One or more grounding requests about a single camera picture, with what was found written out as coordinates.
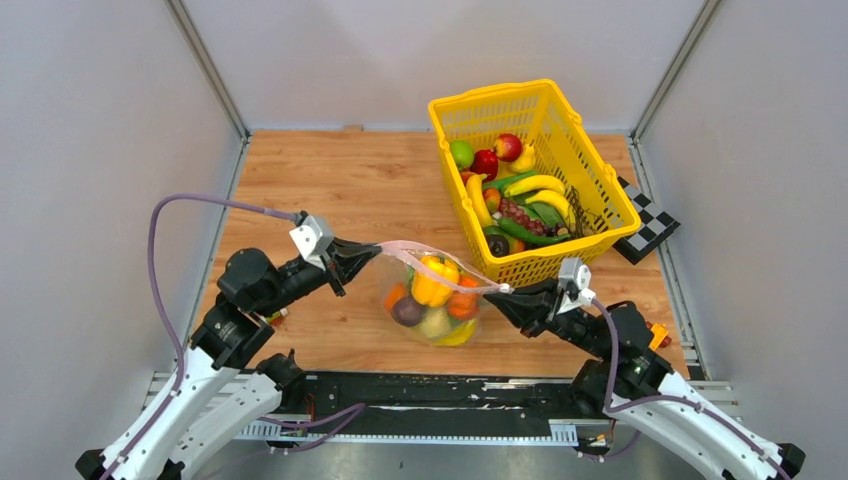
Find yellow bell pepper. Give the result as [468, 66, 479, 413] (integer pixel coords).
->
[410, 256, 460, 308]

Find dark purple passion fruit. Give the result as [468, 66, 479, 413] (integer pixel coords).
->
[390, 295, 427, 328]

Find yellow plastic basket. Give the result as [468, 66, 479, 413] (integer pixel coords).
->
[428, 79, 641, 286]

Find red apple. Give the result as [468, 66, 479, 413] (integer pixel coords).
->
[493, 133, 524, 163]
[469, 149, 499, 182]

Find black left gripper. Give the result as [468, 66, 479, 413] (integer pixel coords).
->
[256, 234, 381, 317]

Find checkerboard calibration board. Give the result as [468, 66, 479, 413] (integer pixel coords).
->
[614, 176, 681, 265]

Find orange fruit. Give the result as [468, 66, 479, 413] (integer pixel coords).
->
[382, 282, 408, 313]

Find yellow banana bunch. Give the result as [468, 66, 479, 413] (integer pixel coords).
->
[434, 319, 478, 347]

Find small orange pumpkin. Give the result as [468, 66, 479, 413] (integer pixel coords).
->
[446, 275, 479, 321]

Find green apple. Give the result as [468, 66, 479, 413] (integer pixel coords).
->
[449, 140, 475, 171]

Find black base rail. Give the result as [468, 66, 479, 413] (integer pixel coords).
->
[272, 371, 618, 443]

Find red green toy block car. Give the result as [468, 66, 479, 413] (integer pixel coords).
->
[263, 308, 289, 328]

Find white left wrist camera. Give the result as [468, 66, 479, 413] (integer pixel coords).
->
[289, 211, 335, 271]

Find clear zip top bag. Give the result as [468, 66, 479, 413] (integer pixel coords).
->
[375, 240, 513, 347]

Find dark avocado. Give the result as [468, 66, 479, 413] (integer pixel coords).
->
[483, 226, 512, 258]

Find yellow pear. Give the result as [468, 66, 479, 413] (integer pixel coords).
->
[508, 145, 536, 174]

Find beige lemon fruit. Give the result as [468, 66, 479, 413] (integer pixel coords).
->
[416, 307, 453, 341]

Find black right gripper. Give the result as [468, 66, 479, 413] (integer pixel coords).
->
[481, 278, 607, 360]

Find purple grapes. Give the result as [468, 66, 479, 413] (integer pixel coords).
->
[498, 198, 550, 236]

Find small red peach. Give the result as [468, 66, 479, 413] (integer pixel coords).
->
[482, 187, 502, 213]

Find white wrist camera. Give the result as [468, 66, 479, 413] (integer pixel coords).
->
[555, 257, 596, 315]
[289, 211, 335, 271]

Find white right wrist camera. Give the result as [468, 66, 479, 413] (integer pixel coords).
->
[555, 257, 596, 315]

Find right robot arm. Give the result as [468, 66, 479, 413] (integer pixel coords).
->
[484, 279, 806, 479]

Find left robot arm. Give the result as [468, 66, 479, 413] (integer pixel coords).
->
[75, 239, 382, 479]

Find green cucumber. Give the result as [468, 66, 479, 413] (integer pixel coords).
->
[497, 217, 572, 246]

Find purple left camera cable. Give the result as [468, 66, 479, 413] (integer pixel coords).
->
[97, 193, 303, 480]

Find yellow orange toy block car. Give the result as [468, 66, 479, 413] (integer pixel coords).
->
[649, 323, 672, 351]

